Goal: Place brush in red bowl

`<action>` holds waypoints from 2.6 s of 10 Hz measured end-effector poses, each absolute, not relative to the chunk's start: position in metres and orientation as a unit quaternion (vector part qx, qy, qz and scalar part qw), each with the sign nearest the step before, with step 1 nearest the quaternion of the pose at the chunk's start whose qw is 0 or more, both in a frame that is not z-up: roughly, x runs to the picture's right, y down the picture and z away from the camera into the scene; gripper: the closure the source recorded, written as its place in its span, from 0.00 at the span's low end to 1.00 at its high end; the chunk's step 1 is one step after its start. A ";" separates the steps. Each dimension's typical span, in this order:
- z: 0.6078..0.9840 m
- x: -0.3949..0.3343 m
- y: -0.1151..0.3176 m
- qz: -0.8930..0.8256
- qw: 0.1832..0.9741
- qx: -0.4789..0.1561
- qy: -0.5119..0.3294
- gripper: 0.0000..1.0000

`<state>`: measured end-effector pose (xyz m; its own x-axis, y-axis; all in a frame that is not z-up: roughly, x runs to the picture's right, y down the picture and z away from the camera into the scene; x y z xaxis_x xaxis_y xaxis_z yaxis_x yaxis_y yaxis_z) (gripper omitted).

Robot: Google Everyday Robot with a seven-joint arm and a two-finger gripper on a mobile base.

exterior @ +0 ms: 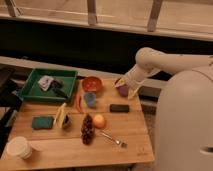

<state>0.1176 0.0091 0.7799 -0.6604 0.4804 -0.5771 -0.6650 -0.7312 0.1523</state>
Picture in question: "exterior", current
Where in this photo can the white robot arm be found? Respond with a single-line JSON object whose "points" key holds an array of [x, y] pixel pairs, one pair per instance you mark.
{"points": [[184, 115]]}

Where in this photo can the grey crumpled cloth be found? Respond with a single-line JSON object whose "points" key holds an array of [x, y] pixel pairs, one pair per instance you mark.
{"points": [[45, 82]]}

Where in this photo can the black rectangular block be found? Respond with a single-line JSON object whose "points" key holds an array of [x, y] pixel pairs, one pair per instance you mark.
{"points": [[119, 108]]}

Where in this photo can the green sponge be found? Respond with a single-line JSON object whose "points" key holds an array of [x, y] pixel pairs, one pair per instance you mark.
{"points": [[42, 122]]}

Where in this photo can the orange fruit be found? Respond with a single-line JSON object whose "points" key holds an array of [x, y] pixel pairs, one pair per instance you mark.
{"points": [[99, 121]]}

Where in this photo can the black chair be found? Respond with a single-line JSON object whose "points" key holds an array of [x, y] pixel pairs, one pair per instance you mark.
{"points": [[7, 99]]}

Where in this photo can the dark grape bunch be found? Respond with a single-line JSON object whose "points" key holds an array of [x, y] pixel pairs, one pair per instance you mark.
{"points": [[87, 130]]}

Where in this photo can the green plastic tray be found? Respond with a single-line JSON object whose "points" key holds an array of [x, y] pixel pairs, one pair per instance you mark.
{"points": [[32, 92]]}

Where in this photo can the blue small cup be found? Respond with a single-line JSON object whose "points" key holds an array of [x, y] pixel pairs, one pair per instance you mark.
{"points": [[90, 99]]}

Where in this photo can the red chili pepper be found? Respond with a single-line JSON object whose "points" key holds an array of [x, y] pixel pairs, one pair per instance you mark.
{"points": [[78, 103]]}

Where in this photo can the red bowl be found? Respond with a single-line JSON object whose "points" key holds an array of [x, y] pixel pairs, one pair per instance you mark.
{"points": [[91, 84]]}

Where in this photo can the white paper cup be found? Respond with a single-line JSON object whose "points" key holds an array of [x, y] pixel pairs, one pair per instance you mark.
{"points": [[19, 147]]}

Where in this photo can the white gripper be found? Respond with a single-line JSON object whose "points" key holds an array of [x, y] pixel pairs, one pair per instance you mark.
{"points": [[134, 78]]}

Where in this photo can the purple cup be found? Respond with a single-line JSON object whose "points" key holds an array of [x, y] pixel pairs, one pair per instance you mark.
{"points": [[123, 90]]}

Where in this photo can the black brush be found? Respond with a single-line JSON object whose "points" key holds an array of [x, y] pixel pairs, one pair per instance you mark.
{"points": [[56, 87]]}

